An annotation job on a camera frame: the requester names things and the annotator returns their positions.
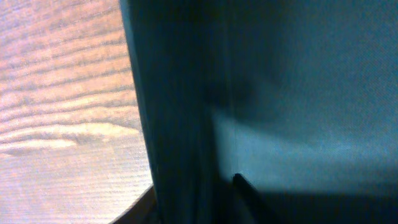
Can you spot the black cardboard gift box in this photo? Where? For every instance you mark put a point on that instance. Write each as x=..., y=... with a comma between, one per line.
x=299, y=97

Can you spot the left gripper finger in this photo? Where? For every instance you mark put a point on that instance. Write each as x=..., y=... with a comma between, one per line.
x=257, y=208

